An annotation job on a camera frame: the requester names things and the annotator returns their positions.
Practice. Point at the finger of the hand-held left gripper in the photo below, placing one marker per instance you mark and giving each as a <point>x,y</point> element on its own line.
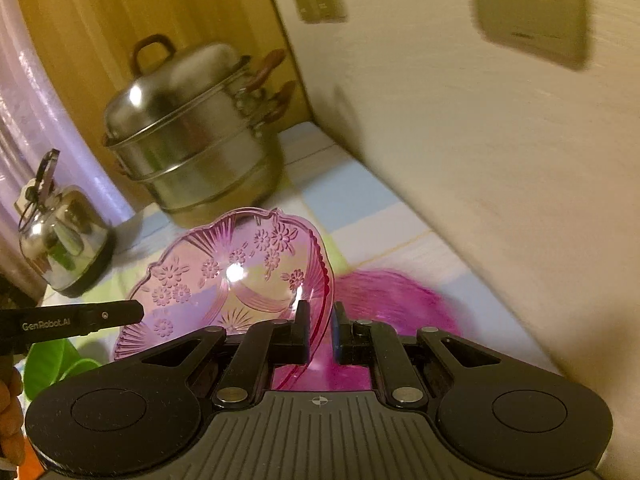
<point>112,316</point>

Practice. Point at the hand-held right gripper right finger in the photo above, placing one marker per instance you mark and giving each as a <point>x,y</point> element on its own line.
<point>342,332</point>

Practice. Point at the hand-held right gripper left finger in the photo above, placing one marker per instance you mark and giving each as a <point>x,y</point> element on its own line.
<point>302,330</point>

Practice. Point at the green plastic bowl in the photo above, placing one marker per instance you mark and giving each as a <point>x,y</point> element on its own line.
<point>50,367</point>

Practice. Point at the magenta glass bowl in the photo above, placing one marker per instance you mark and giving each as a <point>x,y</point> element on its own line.
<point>395,297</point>

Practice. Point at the clear pink floral glass plate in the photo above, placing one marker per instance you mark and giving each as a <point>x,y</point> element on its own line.
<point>210,270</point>

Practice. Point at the person's left hand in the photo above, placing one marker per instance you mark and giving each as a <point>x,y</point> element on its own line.
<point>11,420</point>

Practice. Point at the stainless steel kettle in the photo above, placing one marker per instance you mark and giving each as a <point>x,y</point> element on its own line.
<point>62,245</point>

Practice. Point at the plaid tablecloth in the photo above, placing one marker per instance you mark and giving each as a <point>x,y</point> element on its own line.
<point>360,200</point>

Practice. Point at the stainless steel steamer pot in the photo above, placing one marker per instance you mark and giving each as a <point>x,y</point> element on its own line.
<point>195,145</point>

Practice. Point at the pale sheer curtain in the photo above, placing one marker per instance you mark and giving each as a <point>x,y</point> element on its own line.
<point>35,125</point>

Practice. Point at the wooden door panel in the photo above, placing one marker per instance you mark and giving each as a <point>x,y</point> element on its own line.
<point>80,15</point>

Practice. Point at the beige wall socket plate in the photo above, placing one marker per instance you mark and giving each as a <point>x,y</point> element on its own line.
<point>532,5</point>

